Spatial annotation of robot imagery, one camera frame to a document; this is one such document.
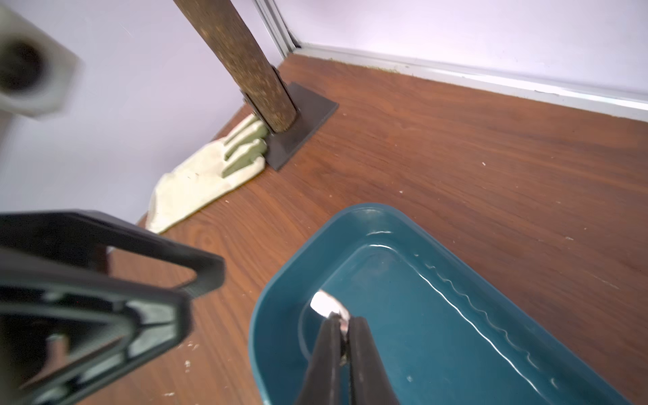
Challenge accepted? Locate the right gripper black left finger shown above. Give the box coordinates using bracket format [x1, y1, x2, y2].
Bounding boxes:
[295, 315, 344, 405]

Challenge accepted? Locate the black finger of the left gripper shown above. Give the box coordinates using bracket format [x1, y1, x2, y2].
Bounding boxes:
[1, 249, 192, 404]
[1, 210, 225, 299]

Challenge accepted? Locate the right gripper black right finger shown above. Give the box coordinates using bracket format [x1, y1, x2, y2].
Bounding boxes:
[346, 317, 399, 405]

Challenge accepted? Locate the teal plastic storage box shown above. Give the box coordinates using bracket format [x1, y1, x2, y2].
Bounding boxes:
[248, 204, 625, 404]

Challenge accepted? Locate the white green work glove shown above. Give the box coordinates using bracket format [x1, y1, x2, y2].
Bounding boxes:
[145, 114, 269, 234]

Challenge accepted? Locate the pink artificial blossom tree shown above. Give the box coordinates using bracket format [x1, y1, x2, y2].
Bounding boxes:
[175, 0, 298, 133]

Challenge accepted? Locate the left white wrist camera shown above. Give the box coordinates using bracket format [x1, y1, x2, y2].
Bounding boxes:
[1, 5, 81, 143]

